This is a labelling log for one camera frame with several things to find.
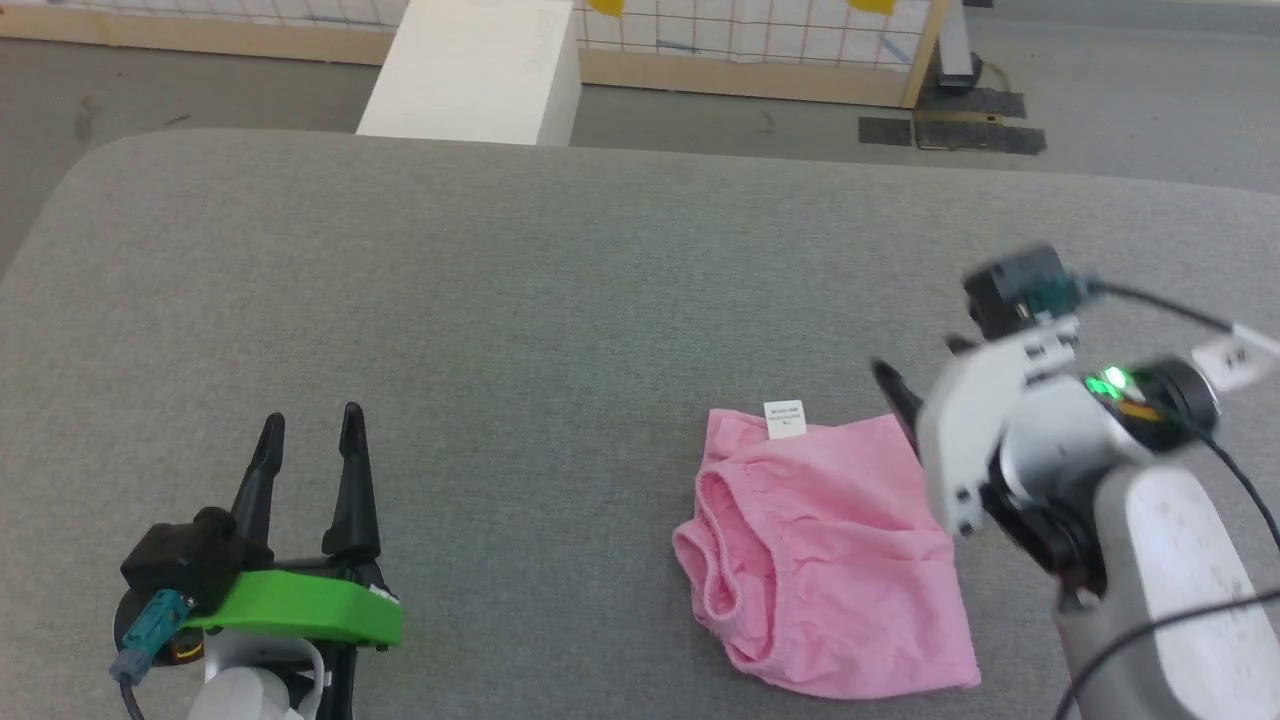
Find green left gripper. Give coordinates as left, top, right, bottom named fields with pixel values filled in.
left=183, top=402, right=403, bottom=651

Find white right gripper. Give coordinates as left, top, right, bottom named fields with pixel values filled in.
left=871, top=318, right=1083, bottom=538

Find pink shorts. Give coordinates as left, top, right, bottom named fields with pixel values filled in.
left=672, top=400, right=983, bottom=699

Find large black floor mat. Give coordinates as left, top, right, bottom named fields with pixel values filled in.
left=914, top=86, right=1047, bottom=156

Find grey metal panel stand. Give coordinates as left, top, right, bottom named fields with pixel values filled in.
left=935, top=0, right=986, bottom=93

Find lemon print grid panel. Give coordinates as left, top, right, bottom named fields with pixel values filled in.
left=0, top=0, right=951, bottom=109

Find white box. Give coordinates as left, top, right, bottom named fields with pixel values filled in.
left=356, top=0, right=583, bottom=147

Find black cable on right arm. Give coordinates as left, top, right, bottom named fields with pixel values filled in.
left=1088, top=282, right=1280, bottom=546
left=1055, top=588, right=1280, bottom=720

